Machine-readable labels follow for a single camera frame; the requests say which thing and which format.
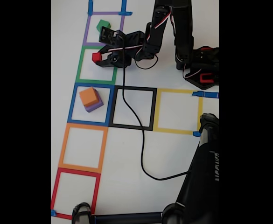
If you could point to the small red cube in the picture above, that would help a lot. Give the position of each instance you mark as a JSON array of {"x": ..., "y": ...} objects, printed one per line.
[{"x": 96, "y": 57}]

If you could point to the green cube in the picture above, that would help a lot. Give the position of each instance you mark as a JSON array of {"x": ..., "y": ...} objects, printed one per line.
[{"x": 103, "y": 24}]

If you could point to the orange cube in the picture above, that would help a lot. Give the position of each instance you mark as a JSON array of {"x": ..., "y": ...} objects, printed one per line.
[{"x": 88, "y": 95}]

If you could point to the large purple cube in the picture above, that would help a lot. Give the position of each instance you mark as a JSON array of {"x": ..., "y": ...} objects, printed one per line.
[{"x": 93, "y": 107}]

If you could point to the blue tape strip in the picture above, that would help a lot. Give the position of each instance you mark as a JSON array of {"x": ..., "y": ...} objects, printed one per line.
[
  {"x": 90, "y": 5},
  {"x": 196, "y": 134},
  {"x": 53, "y": 212},
  {"x": 208, "y": 95},
  {"x": 124, "y": 7}
]

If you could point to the red table clamp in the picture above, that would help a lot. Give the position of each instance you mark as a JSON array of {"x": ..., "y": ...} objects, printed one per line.
[{"x": 206, "y": 80}]

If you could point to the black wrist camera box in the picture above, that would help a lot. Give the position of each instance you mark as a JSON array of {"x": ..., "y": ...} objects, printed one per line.
[{"x": 108, "y": 36}]

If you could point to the purple square frame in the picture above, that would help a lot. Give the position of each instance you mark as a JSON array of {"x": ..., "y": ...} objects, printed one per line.
[{"x": 85, "y": 35}]

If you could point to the green square frame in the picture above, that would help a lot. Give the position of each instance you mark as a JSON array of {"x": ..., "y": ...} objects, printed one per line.
[{"x": 78, "y": 67}]

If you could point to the black square frame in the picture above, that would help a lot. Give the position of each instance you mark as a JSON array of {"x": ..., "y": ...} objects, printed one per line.
[{"x": 122, "y": 126}]

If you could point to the blue square frame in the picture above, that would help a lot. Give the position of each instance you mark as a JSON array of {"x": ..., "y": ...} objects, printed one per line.
[{"x": 87, "y": 122}]

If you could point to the yellow square frame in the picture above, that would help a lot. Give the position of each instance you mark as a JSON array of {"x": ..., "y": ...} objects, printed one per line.
[{"x": 173, "y": 131}]

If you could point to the orange square frame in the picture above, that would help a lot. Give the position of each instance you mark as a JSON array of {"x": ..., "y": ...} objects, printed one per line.
[{"x": 62, "y": 149}]

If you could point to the red square frame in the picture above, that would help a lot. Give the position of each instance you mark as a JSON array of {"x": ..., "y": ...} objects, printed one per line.
[{"x": 54, "y": 191}]

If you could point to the black camera tripod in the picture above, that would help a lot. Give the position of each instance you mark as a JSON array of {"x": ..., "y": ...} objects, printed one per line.
[{"x": 197, "y": 186}]

